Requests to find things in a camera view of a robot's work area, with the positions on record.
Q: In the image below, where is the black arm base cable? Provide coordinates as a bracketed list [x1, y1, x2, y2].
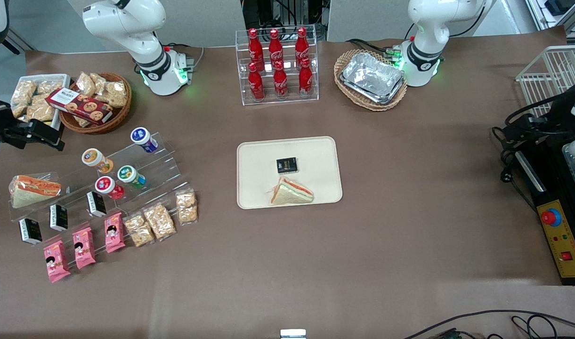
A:
[348, 39, 403, 61]

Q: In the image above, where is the red cola bottle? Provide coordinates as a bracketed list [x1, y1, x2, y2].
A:
[273, 60, 289, 98]
[299, 58, 314, 96]
[247, 28, 265, 71]
[248, 62, 265, 101]
[268, 29, 284, 67]
[295, 27, 310, 65]

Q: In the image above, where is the red emergency stop button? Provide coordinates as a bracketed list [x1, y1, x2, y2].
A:
[541, 208, 562, 227]

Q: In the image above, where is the aluminium frame workbench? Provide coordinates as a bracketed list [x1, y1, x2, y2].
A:
[525, 0, 575, 45]

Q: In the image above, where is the clear acrylic bottle rack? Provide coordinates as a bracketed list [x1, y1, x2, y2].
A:
[235, 24, 320, 106]

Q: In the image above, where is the black sealing machine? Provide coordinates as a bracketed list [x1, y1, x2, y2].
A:
[513, 137, 575, 286]

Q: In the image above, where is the orange gum bottle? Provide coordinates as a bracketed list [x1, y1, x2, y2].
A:
[81, 148, 114, 174]

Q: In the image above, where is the aluminium foil tray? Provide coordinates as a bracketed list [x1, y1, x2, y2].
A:
[340, 52, 405, 105]

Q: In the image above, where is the beige serving tray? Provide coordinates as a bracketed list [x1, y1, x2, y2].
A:
[236, 136, 343, 210]

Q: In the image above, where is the light wicker basket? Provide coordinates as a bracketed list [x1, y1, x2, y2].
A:
[333, 49, 409, 112]

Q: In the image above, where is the white rectangular tray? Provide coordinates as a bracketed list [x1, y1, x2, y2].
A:
[9, 74, 71, 131]

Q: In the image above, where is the black power cable with plug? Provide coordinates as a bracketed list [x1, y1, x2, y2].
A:
[493, 126, 537, 208]

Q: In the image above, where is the pink snack packet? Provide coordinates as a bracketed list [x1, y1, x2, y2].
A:
[72, 227, 97, 270]
[104, 212, 126, 254]
[43, 240, 72, 283]

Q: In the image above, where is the green gum bottle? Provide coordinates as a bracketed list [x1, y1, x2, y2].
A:
[117, 165, 146, 189]

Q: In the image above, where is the long black cable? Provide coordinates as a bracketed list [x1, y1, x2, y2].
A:
[403, 309, 575, 339]

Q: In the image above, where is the looped black cable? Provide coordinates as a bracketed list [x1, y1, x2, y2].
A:
[511, 315, 575, 339]

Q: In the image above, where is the brown wicker basket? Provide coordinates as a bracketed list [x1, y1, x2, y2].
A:
[59, 72, 132, 136]

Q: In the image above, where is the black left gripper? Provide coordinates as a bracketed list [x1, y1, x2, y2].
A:
[497, 94, 575, 143]

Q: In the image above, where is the silver metal bar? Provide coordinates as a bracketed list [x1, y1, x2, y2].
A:
[516, 152, 547, 193]

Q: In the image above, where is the red cookie box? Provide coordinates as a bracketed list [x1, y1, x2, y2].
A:
[46, 88, 113, 125]

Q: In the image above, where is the wrapped triangle sandwich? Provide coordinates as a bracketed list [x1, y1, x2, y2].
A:
[270, 177, 315, 206]
[8, 175, 62, 209]

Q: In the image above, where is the black tissue pack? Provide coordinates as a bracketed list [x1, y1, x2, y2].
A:
[86, 191, 107, 218]
[276, 157, 298, 175]
[18, 218, 43, 245]
[49, 204, 69, 232]

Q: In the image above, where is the white wire basket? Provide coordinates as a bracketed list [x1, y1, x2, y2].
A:
[516, 45, 575, 118]

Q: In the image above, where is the black equipment rack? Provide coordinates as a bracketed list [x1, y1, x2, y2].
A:
[243, 0, 328, 40]

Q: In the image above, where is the yellow control panel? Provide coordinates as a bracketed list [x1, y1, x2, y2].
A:
[536, 200, 575, 279]

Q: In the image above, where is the clear acrylic stepped shelf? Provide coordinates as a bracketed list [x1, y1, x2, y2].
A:
[7, 132, 190, 248]

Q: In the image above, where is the blue gum bottle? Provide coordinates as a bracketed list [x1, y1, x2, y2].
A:
[130, 127, 159, 153]

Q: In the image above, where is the red strawberry gum bottle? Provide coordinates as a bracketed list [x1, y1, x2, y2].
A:
[95, 176, 126, 200]

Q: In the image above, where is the grey arm base cable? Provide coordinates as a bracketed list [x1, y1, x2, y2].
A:
[167, 43, 206, 67]

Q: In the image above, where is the clear-wrapped rice crispy bar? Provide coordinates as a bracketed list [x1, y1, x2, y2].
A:
[143, 202, 177, 242]
[123, 213, 155, 248]
[176, 188, 199, 225]

